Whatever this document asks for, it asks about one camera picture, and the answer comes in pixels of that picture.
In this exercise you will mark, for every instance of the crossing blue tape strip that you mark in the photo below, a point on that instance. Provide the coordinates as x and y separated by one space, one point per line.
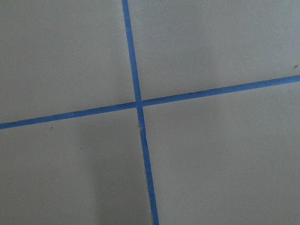
140 115

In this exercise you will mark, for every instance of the long blue tape strip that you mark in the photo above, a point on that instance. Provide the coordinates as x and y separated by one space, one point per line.
154 101

